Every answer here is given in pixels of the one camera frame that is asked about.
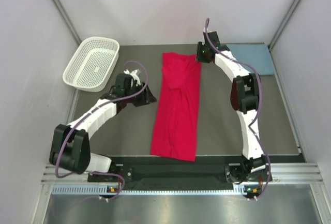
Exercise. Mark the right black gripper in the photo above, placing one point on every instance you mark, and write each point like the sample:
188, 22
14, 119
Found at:
198, 58

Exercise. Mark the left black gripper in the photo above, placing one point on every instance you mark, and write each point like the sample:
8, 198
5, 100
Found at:
146, 98

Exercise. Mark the red t shirt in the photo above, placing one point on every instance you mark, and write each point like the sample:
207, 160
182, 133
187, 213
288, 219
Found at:
175, 128

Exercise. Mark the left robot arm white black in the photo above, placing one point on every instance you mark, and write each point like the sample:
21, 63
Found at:
70, 149

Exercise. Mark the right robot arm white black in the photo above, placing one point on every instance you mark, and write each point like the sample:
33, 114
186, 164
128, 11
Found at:
244, 97

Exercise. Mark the folded blue t shirt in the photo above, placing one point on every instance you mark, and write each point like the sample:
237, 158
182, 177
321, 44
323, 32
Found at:
256, 55

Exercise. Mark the white perforated plastic basket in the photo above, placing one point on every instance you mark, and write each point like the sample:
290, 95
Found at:
92, 64

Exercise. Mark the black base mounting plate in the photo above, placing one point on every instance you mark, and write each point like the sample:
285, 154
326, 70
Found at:
218, 168

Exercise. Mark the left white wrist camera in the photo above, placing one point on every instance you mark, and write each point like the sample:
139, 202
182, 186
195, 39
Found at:
135, 73

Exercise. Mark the right aluminium corner post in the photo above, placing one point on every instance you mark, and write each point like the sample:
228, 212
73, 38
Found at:
284, 22

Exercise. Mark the aluminium corner post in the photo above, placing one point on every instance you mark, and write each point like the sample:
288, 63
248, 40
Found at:
68, 23
284, 22

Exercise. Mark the aluminium frame rail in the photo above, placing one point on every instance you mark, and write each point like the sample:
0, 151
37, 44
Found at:
282, 173

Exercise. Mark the left aluminium corner post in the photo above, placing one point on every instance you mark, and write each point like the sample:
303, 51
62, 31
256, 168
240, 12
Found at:
68, 23

